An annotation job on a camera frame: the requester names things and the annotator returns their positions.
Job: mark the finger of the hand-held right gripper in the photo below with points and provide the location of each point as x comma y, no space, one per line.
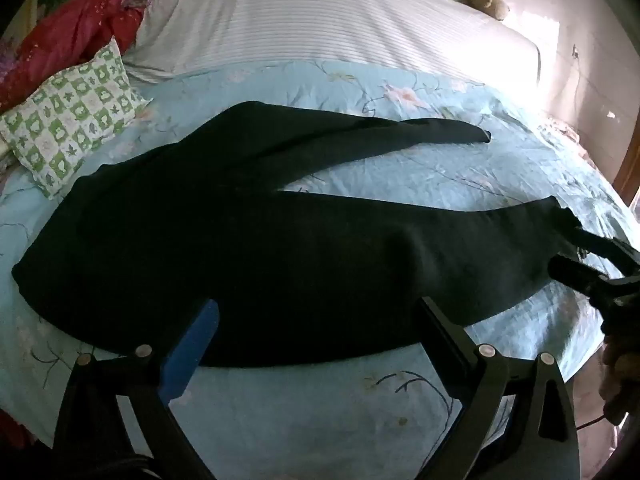
575,270
602,246

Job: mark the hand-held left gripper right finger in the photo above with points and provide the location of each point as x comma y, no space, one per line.
440,332

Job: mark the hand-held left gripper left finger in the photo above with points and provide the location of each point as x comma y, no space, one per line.
192,345

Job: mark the black pants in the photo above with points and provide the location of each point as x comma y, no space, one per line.
260,240

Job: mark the person's right hand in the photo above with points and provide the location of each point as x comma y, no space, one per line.
620,375

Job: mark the light blue floral blanket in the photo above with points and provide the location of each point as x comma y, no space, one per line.
380,410

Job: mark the green checkered pillow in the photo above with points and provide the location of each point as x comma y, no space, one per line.
70,115

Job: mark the brown teddy bear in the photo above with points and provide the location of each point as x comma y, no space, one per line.
490,4

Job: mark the red patterned cloth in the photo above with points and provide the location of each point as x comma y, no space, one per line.
75,35

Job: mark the white striped bed sheet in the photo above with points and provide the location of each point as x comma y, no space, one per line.
325,15

